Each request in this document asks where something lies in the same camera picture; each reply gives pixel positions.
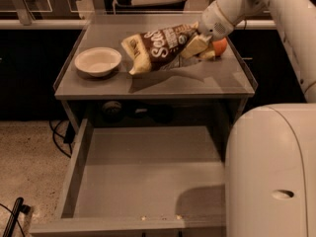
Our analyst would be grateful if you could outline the black floor cables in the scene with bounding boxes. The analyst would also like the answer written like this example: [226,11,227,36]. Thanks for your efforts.
[48,119,76,159]

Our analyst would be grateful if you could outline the brown sea salt chip bag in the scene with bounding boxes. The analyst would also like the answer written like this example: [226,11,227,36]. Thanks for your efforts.
[121,24,198,75]

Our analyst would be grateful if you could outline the grey open top drawer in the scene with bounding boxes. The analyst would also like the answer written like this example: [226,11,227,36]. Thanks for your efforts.
[31,118,229,237]

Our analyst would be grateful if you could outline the black chair back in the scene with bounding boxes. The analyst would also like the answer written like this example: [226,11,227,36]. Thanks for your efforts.
[115,0,188,14]

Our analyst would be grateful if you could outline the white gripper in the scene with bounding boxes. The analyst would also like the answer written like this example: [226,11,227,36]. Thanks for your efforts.
[181,0,246,60]

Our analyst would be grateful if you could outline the orange fruit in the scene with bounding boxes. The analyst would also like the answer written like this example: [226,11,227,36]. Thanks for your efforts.
[212,39,227,56]

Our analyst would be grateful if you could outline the white paper bowl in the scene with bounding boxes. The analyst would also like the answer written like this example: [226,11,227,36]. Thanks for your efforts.
[74,47,121,77]

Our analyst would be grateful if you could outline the black bar object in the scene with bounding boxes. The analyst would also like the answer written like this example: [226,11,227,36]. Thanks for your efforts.
[1,197,31,237]

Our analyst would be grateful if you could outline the dark ball under counter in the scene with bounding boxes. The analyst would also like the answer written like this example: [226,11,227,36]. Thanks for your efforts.
[102,101,122,120]

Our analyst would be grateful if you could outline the grey cabinet counter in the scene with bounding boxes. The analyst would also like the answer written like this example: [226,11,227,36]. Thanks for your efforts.
[55,13,257,127]

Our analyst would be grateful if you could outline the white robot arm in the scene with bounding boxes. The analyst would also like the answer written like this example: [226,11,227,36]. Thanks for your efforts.
[198,0,316,237]

